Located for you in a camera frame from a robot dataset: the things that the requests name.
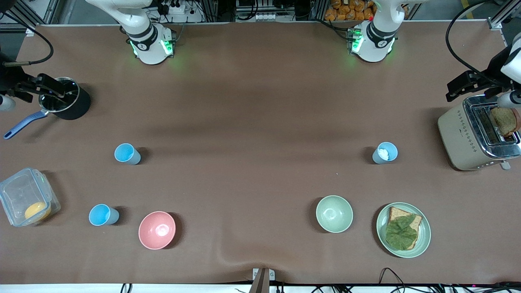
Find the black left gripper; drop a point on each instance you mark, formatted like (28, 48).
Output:
(489, 73)

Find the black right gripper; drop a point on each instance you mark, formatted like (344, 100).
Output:
(9, 79)

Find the light blue plastic cup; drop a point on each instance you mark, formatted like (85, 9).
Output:
(126, 153)
(101, 215)
(381, 158)

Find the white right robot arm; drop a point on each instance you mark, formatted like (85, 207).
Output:
(147, 40)

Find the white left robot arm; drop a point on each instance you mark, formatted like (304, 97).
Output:
(376, 40)

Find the beige chrome toaster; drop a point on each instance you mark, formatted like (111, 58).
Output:
(458, 138)

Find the brown toast slice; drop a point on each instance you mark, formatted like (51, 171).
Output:
(504, 121)

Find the white crumpled ball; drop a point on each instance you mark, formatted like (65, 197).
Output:
(383, 153)

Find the clear plastic food container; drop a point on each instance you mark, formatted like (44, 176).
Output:
(18, 195)

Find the orange round fruit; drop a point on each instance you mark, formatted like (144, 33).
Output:
(36, 211)

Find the orange snack packets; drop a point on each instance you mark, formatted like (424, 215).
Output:
(350, 10)

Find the brown bread slice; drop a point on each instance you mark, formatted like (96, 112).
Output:
(415, 221)

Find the white power strip with plugs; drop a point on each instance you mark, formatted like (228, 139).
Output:
(173, 7)

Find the pale green plate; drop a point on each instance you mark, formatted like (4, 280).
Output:
(423, 240)

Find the green lettuce leaf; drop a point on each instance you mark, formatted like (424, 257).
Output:
(401, 234)

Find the pale green bowl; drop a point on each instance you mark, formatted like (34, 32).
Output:
(334, 214)

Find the pink bowl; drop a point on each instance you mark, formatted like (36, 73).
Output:
(156, 230)

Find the aluminium frame profile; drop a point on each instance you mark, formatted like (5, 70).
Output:
(30, 16)
(502, 16)

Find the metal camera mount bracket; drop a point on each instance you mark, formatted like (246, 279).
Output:
(263, 280)

